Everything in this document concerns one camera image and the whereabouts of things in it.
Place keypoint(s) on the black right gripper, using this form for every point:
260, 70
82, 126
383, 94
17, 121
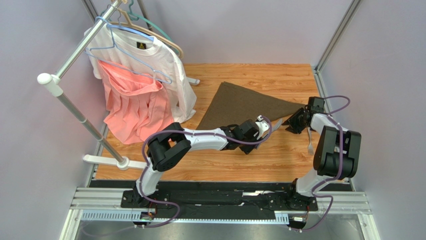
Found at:
298, 119

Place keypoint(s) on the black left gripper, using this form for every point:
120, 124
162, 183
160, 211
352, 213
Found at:
247, 150

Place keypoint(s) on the silver fork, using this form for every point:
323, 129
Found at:
310, 147

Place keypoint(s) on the olive brown cloth napkin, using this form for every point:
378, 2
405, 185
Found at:
233, 104

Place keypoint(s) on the silver table knife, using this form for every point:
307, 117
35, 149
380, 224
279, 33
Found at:
277, 125

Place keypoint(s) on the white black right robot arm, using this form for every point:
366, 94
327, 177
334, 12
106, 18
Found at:
336, 156

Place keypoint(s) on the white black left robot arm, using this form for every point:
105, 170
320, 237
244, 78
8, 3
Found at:
163, 150

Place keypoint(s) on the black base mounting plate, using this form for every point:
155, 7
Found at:
212, 200

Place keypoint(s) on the pink pleated skirt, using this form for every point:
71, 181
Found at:
138, 105

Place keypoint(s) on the white t-shirt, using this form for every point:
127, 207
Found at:
181, 95

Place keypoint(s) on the teal clothes hanger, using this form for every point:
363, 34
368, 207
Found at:
151, 28

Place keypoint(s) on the wooden clothes hanger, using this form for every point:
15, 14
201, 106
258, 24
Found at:
142, 39

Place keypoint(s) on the white clothes rack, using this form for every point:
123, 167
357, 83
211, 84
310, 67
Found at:
51, 83

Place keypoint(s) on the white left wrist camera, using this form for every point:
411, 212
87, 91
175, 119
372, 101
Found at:
263, 127

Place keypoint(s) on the blue wire hanger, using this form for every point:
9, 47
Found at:
157, 75

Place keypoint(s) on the aluminium frame rail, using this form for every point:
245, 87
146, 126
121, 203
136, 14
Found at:
101, 204

